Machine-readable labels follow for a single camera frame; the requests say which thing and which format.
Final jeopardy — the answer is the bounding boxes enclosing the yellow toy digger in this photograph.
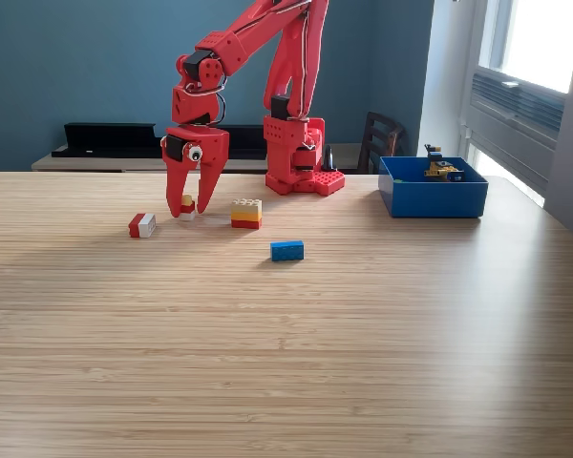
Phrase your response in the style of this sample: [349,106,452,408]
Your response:
[422,143,465,183]

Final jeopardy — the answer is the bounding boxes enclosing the tan orange red lego stack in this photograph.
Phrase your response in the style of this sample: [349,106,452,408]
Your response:
[229,198,264,230]

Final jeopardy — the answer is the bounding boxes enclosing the red white lego brick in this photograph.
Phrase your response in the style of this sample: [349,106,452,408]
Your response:
[127,212,158,239]

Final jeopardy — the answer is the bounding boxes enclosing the light blue lego brick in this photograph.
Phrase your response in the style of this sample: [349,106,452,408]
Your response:
[269,239,306,263]

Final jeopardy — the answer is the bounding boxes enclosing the blue plastic bin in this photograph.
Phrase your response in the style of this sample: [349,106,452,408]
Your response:
[377,156,490,219]

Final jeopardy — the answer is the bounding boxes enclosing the black shelf unit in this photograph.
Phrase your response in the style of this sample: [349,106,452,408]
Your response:
[51,122,270,160]

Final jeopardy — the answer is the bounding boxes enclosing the dark wooden chair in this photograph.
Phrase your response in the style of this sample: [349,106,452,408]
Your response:
[356,111,407,175]

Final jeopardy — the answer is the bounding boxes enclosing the grey ventilation unit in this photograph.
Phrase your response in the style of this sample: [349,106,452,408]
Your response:
[465,66,567,195]

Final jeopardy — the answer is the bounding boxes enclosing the white framed window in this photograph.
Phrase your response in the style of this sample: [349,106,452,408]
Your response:
[477,0,573,95]

